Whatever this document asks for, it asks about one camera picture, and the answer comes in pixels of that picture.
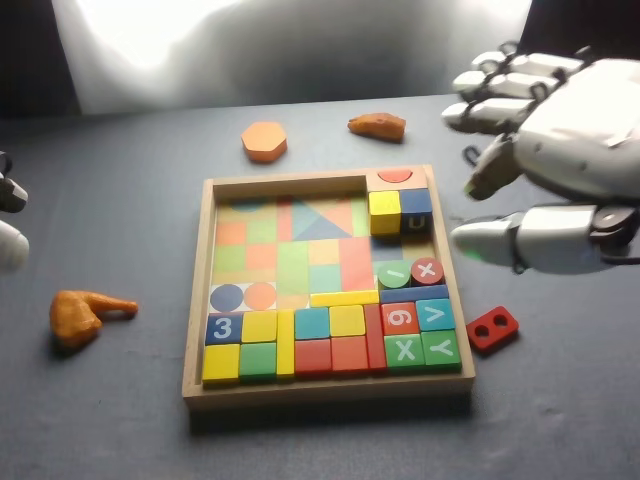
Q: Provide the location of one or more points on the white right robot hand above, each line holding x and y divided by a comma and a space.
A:
580, 135

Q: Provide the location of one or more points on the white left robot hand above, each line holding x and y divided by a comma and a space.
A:
12, 250

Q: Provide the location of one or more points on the red cylinder with x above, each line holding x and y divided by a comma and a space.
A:
426, 270

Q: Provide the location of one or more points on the green cylinder with minus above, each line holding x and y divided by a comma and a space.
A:
395, 275

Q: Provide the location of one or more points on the red two-hole block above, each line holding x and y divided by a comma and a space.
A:
492, 345

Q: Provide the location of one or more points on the orange hexagon block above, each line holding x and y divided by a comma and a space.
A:
264, 140

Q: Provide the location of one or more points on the orange toy chicken drumstick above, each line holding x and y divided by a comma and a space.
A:
75, 317

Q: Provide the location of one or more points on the blue cube with U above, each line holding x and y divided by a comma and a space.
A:
415, 205

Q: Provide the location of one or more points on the orange toy fried piece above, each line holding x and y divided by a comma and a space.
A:
377, 127

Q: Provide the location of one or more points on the wooden puzzle tray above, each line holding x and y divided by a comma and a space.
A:
280, 260

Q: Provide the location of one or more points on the white backdrop cloth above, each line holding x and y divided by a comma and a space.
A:
250, 50

